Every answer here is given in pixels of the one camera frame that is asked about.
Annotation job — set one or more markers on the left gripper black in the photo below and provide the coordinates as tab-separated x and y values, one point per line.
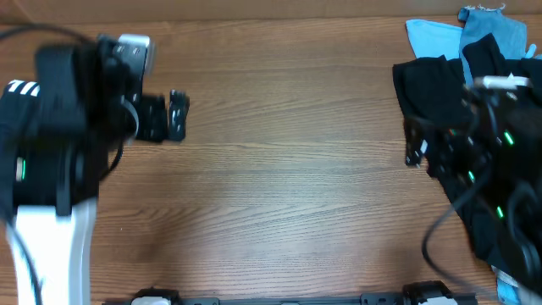
159	124

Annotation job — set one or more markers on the dark green t-shirt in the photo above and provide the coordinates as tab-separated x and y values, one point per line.
21	169

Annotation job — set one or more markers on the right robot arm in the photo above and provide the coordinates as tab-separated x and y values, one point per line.
496	155

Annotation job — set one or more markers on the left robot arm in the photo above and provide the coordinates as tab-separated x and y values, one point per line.
62	135

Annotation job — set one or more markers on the light blue shirt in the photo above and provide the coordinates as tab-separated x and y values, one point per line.
429	39

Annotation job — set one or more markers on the black t-shirt pile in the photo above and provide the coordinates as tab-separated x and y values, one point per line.
433	88

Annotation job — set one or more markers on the blue denim garment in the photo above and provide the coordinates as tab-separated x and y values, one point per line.
510	35

